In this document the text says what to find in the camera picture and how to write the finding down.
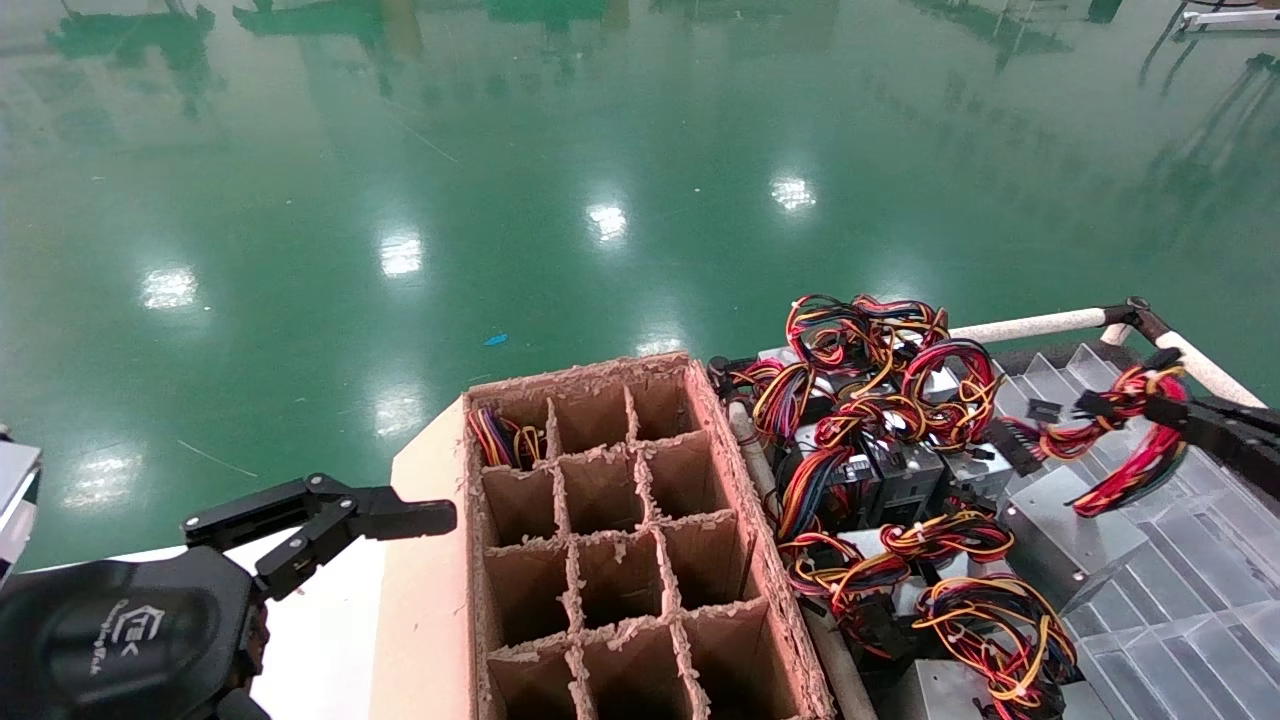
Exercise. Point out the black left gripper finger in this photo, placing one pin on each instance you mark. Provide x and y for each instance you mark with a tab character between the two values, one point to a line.
400	518

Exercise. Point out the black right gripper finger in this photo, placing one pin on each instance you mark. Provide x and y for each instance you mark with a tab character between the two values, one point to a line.
1240	421
1258	462

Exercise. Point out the brown cardboard divider box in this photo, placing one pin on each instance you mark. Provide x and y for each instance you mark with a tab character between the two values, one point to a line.
600	575

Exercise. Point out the flat cardboard sheet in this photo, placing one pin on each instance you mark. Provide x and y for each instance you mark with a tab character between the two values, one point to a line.
425	600

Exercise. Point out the white metal stand frame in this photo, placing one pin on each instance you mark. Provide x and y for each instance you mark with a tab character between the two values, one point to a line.
1230	18

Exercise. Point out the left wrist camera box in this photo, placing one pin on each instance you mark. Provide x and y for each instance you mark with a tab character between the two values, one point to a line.
15	500

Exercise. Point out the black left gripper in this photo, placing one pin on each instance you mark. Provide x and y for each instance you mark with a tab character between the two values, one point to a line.
120	640

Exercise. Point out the clear plastic compartment tray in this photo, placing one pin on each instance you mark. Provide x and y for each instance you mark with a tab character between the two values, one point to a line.
1200	600

